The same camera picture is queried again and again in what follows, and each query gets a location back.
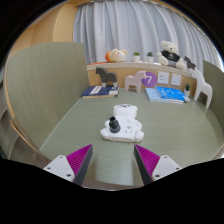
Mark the dark grey wooden horse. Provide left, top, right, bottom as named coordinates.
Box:
left=95, top=67, right=119, bottom=89

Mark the small black charger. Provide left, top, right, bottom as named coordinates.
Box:
left=108, top=116, right=122, bottom=134

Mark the small black wooden horse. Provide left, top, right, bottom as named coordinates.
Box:
left=183, top=55, right=197, bottom=72

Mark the cream teddy bear black shirt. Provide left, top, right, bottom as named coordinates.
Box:
left=156, top=40, right=185, bottom=70

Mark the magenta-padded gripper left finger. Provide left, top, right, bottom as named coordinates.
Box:
left=43, top=143, right=94, bottom=187

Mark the orange and cream plush toy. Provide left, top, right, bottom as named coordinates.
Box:
left=104, top=48, right=129, bottom=64

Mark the white bear-shaped power strip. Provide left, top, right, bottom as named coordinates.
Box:
left=100, top=103, right=145, bottom=144

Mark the dark blue book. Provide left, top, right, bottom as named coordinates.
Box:
left=81, top=85, right=120, bottom=100

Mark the wooden desk back ledge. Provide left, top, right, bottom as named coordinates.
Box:
left=86, top=60, right=198, bottom=98

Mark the grey-white curtain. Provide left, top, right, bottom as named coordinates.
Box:
left=72, top=0, right=221, bottom=73

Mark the wooden chair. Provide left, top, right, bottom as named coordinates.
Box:
left=9, top=119, right=44, bottom=161

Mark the light blue book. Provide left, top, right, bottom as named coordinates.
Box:
left=144, top=87, right=185, bottom=105

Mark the round purple number sign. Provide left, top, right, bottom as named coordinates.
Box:
left=141, top=70, right=158, bottom=88

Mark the small plant in white pot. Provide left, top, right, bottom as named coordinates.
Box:
left=146, top=51, right=155, bottom=65
left=183, top=82, right=192, bottom=98
left=132, top=51, right=141, bottom=63

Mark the green desk partition panel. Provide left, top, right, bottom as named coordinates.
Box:
left=4, top=41, right=91, bottom=151
left=202, top=59, right=224, bottom=126

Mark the large white wooden horse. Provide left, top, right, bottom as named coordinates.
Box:
left=191, top=68, right=214, bottom=110

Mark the pink wooden horse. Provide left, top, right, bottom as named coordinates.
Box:
left=124, top=70, right=148, bottom=93

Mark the white wall socket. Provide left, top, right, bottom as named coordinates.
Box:
left=170, top=73, right=182, bottom=87
left=157, top=70, right=170, bottom=85

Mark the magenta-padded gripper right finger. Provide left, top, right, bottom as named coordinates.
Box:
left=133, top=143, right=183, bottom=186

